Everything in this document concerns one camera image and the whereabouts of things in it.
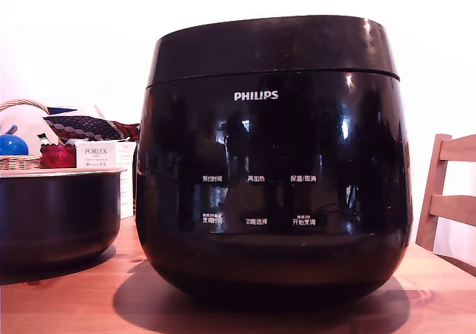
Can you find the woven wicker basket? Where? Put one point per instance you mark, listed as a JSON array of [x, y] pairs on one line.
[[18, 161]]

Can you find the blue ball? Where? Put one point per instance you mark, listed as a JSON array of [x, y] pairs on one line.
[[13, 145]]

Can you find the black Philips rice cooker body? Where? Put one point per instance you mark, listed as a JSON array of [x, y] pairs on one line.
[[275, 200]]

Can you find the red glass jar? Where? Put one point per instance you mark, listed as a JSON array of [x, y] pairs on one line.
[[57, 157]]

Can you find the red patterned cloth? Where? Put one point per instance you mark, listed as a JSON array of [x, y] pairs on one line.
[[128, 130]]

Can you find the white cloth bag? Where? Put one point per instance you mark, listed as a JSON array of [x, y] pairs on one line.
[[22, 120]]

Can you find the white Porlex box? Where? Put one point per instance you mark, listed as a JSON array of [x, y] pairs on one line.
[[96, 155]]

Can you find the wooden chair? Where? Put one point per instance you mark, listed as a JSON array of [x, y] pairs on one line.
[[433, 185]]

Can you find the dark dotted cloth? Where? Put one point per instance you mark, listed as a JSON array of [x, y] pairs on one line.
[[80, 125]]

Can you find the black rice cooker lid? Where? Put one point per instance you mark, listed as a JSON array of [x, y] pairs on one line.
[[267, 47]]

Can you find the black inner cooking pot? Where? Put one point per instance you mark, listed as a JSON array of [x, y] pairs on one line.
[[56, 218]]

